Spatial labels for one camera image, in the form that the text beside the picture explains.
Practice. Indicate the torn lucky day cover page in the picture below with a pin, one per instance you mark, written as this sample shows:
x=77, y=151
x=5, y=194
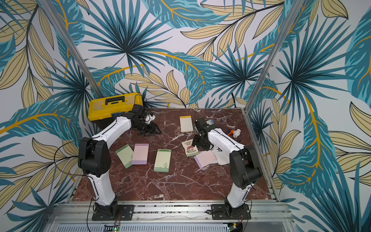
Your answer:
x=190, y=149

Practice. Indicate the torn white page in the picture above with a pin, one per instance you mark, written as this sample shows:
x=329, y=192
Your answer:
x=222, y=157

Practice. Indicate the green red lucky memo pad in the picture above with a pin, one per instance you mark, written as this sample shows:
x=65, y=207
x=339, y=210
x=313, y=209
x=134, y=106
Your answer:
x=162, y=162

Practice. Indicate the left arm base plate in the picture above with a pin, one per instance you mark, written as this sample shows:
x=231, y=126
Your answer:
x=113, y=213

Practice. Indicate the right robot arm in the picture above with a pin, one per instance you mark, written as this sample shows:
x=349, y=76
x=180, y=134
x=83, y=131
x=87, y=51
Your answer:
x=245, y=169

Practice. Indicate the purple flower lucky day pad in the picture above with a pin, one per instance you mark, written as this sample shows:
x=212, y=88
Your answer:
x=140, y=154

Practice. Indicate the yellow top memo pad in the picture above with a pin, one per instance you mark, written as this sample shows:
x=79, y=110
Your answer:
x=186, y=124

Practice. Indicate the aluminium front rail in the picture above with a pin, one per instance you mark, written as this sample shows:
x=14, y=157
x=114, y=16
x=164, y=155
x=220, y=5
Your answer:
x=174, y=216

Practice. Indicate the red apple memo pad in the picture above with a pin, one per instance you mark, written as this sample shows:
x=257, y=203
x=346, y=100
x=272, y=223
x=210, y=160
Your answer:
x=210, y=122

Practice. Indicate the blue orange pliers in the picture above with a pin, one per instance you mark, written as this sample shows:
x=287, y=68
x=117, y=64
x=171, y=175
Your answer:
x=230, y=132

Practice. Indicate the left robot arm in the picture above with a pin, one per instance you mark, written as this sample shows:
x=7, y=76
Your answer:
x=95, y=161

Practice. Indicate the yellow black toolbox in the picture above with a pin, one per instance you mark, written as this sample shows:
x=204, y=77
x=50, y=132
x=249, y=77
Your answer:
x=101, y=110

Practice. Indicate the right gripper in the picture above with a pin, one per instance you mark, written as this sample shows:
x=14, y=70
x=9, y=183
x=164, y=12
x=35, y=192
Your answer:
x=198, y=140

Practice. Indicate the green house lucky day pad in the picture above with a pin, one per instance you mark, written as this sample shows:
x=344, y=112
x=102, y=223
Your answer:
x=125, y=154

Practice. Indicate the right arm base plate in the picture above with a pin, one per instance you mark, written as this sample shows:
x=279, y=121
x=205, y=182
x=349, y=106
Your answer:
x=226, y=212

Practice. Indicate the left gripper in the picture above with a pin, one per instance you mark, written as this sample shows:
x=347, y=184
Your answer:
x=152, y=128

